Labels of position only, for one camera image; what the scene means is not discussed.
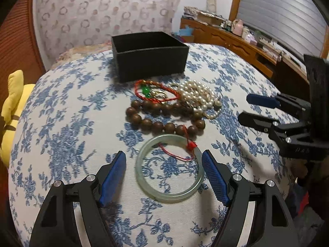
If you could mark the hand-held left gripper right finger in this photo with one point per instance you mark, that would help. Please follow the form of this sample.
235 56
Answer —
214 177

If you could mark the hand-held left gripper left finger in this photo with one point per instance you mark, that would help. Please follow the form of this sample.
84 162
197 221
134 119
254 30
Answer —
113 177

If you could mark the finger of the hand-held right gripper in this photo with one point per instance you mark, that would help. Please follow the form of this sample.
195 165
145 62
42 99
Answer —
254 119
259 99

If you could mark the pale green jade bangle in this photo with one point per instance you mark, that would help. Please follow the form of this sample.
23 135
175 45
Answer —
169 198

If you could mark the black jewelry box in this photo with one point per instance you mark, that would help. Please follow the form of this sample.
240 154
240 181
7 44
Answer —
151 61

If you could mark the pink tissue box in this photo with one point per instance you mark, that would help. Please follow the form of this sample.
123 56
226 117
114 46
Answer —
251 39

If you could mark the blue floral quilt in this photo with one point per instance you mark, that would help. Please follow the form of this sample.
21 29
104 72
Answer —
77 123

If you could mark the wooden cabinet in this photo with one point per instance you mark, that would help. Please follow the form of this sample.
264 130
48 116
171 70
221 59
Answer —
231 38

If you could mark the pink thermos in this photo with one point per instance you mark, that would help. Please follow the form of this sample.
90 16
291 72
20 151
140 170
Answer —
237 27

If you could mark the grey window blind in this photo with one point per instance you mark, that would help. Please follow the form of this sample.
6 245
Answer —
277 5

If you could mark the stack of papers and cardboard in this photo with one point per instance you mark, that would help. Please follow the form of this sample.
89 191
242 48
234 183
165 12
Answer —
205 16

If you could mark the blue plastic bag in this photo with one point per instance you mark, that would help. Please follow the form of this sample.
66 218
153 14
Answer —
183 33

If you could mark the pink floral bedspread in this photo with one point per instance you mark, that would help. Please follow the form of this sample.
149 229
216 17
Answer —
77 52

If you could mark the yellow plush toy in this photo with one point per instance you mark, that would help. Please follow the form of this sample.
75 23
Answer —
15 87

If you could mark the wooden louvered wardrobe door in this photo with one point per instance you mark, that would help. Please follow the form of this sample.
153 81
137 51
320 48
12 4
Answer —
18 30

